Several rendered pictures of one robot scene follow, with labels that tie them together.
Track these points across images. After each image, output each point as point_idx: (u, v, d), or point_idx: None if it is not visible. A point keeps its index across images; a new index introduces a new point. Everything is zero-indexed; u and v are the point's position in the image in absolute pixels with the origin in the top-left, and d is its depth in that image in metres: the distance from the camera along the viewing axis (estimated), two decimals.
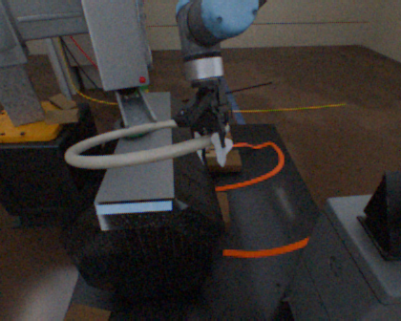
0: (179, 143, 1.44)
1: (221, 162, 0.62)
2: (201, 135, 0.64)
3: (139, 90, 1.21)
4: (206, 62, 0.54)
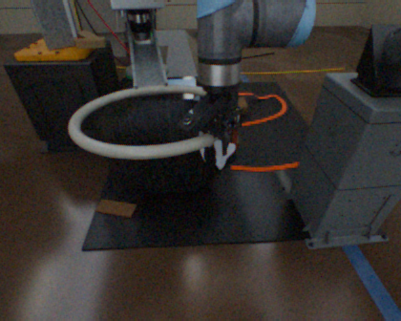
0: (196, 56, 1.64)
1: (220, 166, 0.63)
2: None
3: (155, 37, 1.09)
4: (221, 70, 0.49)
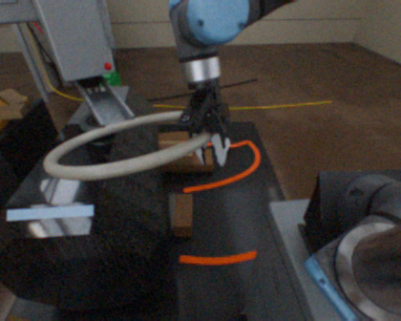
0: (123, 140, 1.31)
1: (221, 162, 0.63)
2: None
3: (107, 83, 1.11)
4: (206, 63, 0.53)
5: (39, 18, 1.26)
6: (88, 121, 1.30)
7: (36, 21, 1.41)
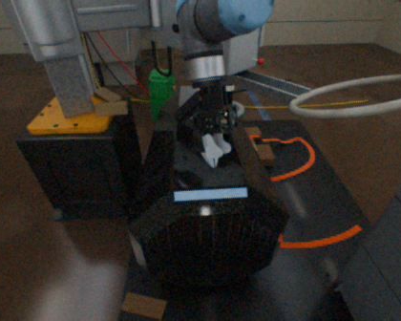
0: (234, 134, 1.45)
1: (208, 163, 0.64)
2: (209, 134, 0.63)
3: (254, 72, 1.31)
4: (184, 66, 0.55)
5: (169, 23, 1.42)
6: (236, 109, 1.49)
7: (146, 26, 1.56)
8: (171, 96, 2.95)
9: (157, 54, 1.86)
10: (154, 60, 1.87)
